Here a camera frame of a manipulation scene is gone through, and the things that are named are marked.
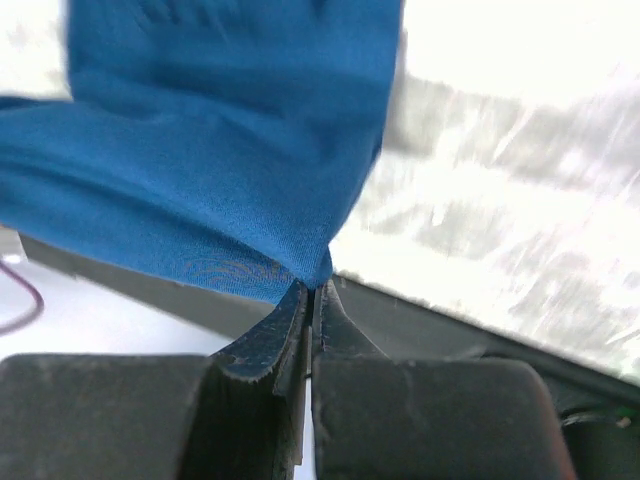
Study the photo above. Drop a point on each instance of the blue t shirt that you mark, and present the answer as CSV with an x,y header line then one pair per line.
x,y
219,144

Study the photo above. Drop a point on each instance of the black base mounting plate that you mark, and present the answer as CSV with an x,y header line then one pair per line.
x,y
104,416

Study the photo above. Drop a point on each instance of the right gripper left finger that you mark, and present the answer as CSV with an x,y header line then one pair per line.
x,y
250,417

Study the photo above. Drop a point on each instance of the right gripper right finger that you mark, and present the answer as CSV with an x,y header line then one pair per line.
x,y
379,418

